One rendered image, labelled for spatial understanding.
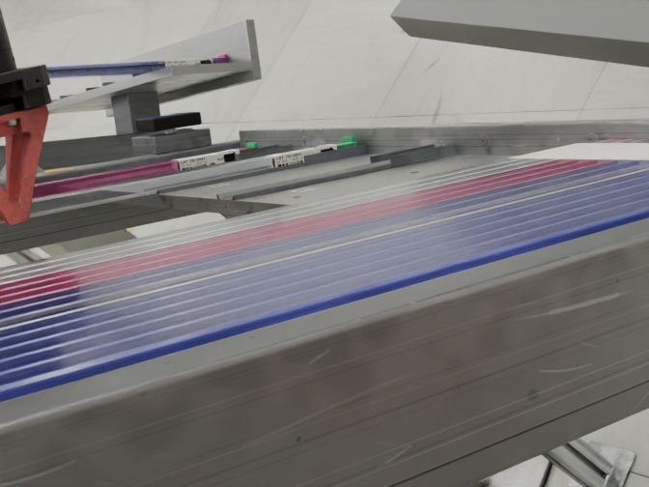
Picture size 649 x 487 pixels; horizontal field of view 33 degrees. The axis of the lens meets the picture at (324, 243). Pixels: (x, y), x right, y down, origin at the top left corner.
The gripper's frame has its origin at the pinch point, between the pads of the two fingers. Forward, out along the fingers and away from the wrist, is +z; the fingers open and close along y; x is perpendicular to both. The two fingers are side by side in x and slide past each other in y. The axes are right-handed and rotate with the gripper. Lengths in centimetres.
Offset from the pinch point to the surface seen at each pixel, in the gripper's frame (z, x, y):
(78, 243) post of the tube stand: 11.6, 19.1, -39.6
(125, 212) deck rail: 6.0, 16.3, -18.9
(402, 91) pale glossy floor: 17, 128, -114
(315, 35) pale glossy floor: 4, 145, -166
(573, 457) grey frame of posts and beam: 54, 68, -20
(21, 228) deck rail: 4.6, 6.7, -19.0
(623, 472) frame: 59, 75, -18
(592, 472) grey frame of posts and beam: 58, 71, -20
